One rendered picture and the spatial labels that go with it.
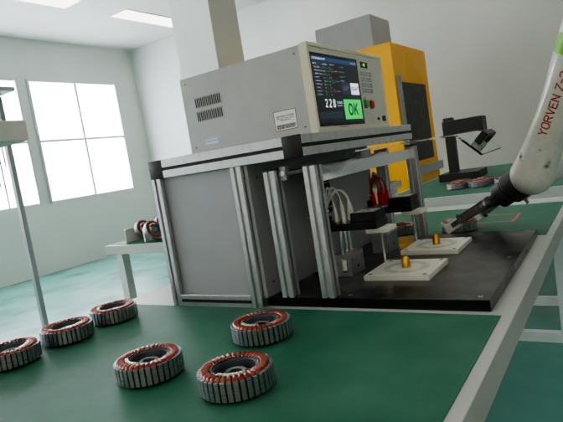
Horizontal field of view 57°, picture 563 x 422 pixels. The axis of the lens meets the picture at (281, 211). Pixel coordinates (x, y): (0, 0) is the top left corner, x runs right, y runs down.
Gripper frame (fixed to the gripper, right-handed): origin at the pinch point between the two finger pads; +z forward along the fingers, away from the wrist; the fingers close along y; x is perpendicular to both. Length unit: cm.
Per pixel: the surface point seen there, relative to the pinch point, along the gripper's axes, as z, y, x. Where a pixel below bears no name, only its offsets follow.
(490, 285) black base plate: -36, -60, -21
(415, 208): -12.6, -33.7, 5.4
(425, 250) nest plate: -12.2, -39.3, -6.1
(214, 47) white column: 213, 148, 293
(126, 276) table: 172, -38, 75
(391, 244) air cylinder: -2.0, -37.0, 0.9
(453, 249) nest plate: -18.2, -37.0, -9.5
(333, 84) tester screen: -28, -56, 36
